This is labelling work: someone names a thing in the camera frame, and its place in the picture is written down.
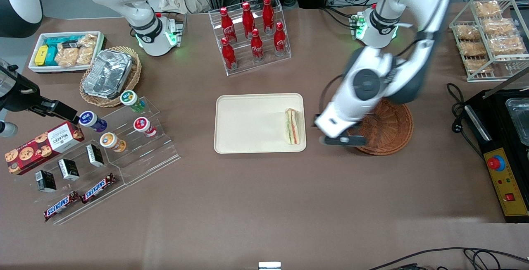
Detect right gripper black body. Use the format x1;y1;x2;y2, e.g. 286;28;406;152
0;60;43;113

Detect triangle sandwich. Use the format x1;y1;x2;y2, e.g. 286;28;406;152
284;108;302;146

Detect brown round wicker basket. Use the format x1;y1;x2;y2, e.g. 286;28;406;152
346;98;414;156

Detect aluminium foil tray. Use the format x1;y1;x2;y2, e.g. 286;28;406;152
82;50;133;100

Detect beige rectangular tray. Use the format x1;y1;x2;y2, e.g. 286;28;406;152
214;93;307;154

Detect light oval wicker basket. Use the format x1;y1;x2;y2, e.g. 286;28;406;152
80;46;142;108

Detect blue lid yoghurt cup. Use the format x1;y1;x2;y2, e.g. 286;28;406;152
79;111;108;133

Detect red cookie box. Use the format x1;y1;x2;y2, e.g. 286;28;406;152
5;121;85;176

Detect yellow snack box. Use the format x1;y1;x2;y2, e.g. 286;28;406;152
34;45;50;67

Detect clear cracker pack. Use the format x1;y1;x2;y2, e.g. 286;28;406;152
76;47;95;66
79;33;98;49
55;43;80;67

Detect small black box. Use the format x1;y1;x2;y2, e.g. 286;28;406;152
58;159;80;182
35;170;57;193
86;144;105;168

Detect white plastic snack bin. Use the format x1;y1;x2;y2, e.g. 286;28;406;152
28;31;106;74

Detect orange lid yoghurt cup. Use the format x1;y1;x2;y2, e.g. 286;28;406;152
100;132;127;153

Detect teal snack pack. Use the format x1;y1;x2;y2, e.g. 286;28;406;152
45;36;80;49

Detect green lid yoghurt cup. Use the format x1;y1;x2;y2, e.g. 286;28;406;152
120;90;146;113

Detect Snickers chocolate bar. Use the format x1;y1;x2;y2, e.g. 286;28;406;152
81;173;116;204
43;191;80;222

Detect red lid yoghurt cup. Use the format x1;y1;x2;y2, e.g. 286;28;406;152
133;117;157;138

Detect red cola bottle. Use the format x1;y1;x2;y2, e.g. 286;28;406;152
262;0;276;34
274;22;288;57
220;7;237;43
221;37;238;71
250;29;265;62
241;2;256;39

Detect clear acrylic bottle rack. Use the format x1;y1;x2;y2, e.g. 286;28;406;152
209;0;292;76

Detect clear acrylic stepped stand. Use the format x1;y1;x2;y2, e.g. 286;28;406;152
30;96;181;225

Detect wrapped bread pack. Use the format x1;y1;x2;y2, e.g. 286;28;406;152
473;0;502;18
458;41;488;57
463;58;495;74
488;36;527;56
481;18;515;36
455;25;482;41

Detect black countertop appliance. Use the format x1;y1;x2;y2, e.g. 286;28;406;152
465;89;529;160

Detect red emergency stop button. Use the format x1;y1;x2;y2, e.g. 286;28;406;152
487;155;506;172

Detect steel appliance pan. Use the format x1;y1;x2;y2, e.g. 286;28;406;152
505;97;529;147

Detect yellow control box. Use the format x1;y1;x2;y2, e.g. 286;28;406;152
483;148;529;223

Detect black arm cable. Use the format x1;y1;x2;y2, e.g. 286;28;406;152
319;75;344;117

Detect black base cables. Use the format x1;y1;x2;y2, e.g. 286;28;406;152
319;6;361;29

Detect black power cable with plug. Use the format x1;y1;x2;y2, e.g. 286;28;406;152
446;82;472;135

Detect white wire bread rack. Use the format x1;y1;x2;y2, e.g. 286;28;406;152
449;0;529;83

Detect black floor cables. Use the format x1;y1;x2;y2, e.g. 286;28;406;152
368;247;529;270

